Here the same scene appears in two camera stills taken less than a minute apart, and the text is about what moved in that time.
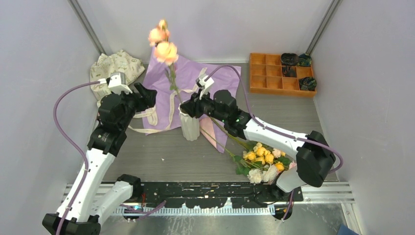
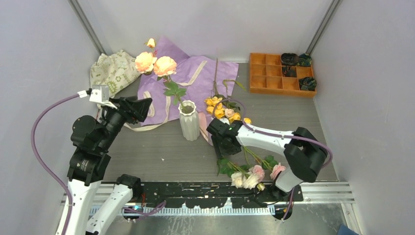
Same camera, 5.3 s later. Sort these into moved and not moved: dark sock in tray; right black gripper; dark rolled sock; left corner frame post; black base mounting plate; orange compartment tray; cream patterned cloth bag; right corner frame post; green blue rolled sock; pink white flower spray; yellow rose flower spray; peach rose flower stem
Moved: peach rose flower stem; yellow rose flower spray; right black gripper; pink white flower spray
Not moved: dark rolled sock; orange compartment tray; black base mounting plate; cream patterned cloth bag; green blue rolled sock; left corner frame post; dark sock in tray; right corner frame post
